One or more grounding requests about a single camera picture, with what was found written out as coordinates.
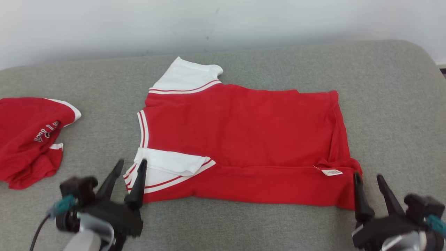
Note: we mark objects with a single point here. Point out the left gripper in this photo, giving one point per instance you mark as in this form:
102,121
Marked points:
122,219

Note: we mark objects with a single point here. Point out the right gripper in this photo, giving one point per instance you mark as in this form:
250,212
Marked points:
379,230

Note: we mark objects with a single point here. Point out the red garment with lettering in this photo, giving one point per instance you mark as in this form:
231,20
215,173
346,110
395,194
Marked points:
24,139

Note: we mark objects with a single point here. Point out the red and white striped jersey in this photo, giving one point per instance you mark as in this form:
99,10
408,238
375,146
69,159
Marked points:
244,132

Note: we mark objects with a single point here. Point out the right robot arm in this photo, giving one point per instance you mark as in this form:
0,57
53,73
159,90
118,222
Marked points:
404,244

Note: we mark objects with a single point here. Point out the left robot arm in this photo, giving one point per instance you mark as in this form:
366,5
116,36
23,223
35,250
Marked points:
87,240

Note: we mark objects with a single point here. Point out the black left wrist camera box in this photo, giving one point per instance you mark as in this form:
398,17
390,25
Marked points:
78,188

